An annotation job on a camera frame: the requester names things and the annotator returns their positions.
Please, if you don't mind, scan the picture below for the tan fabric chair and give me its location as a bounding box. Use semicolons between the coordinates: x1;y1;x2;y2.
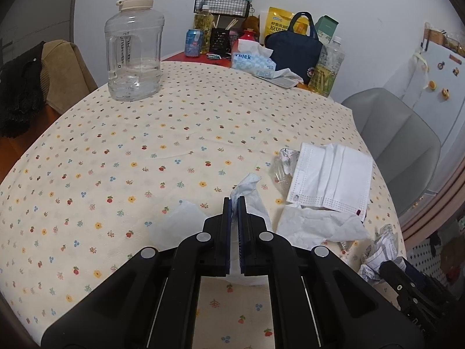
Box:
41;40;99;115

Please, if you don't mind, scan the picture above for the white tissue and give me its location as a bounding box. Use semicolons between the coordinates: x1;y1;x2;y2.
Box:
148;200;206;251
254;68;304;88
227;173;271;286

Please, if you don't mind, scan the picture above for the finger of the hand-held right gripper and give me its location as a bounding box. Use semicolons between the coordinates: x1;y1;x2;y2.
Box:
403;258;437;291
380;260;418;306

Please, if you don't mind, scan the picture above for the black wire basket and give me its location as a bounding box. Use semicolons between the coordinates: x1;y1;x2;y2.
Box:
194;0;251;19

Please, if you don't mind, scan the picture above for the white fridge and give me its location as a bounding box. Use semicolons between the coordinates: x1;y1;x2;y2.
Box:
400;40;465;142

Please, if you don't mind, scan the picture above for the green carton box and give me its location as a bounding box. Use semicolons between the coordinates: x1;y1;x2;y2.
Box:
314;15;340;44

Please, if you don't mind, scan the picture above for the floral tablecloth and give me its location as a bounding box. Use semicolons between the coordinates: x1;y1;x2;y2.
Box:
0;60;407;349

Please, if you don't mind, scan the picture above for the clear bottle with yellow drink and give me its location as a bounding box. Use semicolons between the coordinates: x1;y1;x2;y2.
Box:
308;36;346;97

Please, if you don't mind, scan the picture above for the blue tissue box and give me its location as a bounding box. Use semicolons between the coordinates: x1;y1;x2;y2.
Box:
231;38;277;79

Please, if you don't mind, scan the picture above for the printed receipt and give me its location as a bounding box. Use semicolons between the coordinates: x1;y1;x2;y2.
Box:
358;225;407;284

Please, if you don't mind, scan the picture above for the white tissue beside box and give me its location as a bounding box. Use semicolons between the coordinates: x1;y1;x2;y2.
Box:
254;68;304;88

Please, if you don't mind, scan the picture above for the white face mask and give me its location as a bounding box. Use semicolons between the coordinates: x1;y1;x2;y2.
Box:
286;143;374;214

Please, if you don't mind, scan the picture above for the yellow tea bottle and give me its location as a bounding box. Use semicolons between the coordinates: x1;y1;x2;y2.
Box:
194;5;213;54

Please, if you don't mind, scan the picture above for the black mesh pen holder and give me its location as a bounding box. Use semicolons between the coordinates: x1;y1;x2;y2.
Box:
210;27;233;57

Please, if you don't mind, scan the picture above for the grey upholstered chair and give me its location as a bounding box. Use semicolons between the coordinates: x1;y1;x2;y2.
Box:
341;88;442;217

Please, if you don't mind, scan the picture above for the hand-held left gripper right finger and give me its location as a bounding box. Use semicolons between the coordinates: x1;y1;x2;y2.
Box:
237;195;425;349

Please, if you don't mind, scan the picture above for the crumpled white paper sheet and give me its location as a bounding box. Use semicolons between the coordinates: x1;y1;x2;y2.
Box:
276;205;371;250

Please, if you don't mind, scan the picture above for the navy lunch bag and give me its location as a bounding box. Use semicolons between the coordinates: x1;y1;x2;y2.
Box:
264;12;324;85

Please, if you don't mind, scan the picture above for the wooden rack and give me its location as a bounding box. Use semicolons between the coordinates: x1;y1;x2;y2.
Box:
423;22;465;57

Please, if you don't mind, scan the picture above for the blue soda can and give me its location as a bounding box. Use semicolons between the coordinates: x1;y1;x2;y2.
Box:
185;28;205;58

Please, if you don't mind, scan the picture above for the pink curtain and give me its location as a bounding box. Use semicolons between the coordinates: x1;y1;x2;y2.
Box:
400;167;465;241

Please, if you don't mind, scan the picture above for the flat white tissue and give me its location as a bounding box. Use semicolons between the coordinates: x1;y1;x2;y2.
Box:
148;200;206;251

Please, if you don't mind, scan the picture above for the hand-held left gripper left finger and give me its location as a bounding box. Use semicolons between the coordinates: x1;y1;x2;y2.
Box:
40;196;233;349

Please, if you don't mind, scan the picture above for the yellow snack bag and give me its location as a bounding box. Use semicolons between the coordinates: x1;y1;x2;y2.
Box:
259;6;296;37

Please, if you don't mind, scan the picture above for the crumpled clear plastic wrapper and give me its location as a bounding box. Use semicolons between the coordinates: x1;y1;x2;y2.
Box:
272;147;302;184

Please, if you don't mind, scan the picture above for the large clear water jug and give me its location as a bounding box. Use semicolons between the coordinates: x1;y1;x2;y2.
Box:
105;0;163;102

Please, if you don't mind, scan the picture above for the grey cabinet door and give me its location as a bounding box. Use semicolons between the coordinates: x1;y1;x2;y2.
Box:
0;0;78;44

